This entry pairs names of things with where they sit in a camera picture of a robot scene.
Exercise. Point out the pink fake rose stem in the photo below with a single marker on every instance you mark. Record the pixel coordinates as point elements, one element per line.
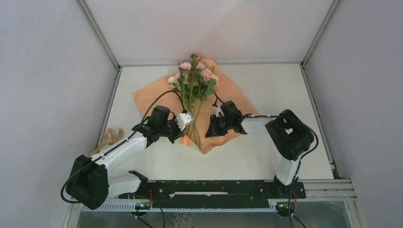
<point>202,82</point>

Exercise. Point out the brown wrapping paper sheet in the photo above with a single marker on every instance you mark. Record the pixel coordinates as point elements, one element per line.
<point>160,93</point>

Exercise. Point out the white slotted cable duct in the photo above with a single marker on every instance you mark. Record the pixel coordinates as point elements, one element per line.
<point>125,206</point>

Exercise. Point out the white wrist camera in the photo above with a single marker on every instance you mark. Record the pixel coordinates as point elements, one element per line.
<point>219,112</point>
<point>184,119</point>

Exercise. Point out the tan ribbon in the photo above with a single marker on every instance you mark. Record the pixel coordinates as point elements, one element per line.
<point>110,137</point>

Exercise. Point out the pink fake rose sprig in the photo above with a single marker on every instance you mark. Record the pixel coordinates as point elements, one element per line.
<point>187,83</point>

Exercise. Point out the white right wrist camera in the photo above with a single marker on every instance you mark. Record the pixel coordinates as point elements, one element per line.
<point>219,112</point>

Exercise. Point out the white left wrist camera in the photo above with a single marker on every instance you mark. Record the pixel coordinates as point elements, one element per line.
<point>184,119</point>

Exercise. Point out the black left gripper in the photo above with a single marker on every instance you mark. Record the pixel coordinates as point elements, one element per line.
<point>178,133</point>

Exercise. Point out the aluminium frame rail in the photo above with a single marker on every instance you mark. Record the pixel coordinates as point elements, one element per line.
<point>93,193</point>

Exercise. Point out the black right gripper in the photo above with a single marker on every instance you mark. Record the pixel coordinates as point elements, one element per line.
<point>213,129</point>

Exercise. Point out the black mounting base rail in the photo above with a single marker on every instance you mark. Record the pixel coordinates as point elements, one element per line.
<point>215,193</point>

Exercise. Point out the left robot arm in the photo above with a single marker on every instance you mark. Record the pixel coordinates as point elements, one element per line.
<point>100,166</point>

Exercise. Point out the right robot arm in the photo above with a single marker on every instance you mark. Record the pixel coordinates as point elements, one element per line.
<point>292,138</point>

